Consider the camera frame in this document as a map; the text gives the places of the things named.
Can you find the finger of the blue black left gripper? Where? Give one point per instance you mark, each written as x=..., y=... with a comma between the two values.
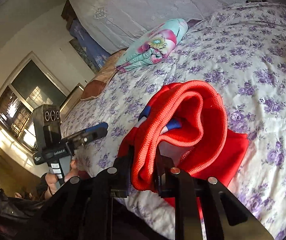
x=86, y=136

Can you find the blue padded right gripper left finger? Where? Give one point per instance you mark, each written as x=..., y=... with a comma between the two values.
x=82, y=208

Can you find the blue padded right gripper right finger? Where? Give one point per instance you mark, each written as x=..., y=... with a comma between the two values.
x=204, y=208

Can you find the red blue white track pants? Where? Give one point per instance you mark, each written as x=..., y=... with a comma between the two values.
x=191, y=117

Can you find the brown orange pillow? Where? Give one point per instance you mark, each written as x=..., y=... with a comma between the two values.
x=97, y=85

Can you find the white framed window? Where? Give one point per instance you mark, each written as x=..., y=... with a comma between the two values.
x=30, y=85

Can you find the folded floral teal quilt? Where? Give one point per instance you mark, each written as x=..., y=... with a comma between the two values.
x=153, y=46

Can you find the white lace covered headboard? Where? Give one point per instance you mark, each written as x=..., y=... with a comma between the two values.
x=116, y=24

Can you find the purple floral bed sheet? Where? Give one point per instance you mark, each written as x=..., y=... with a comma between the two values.
x=241, y=52

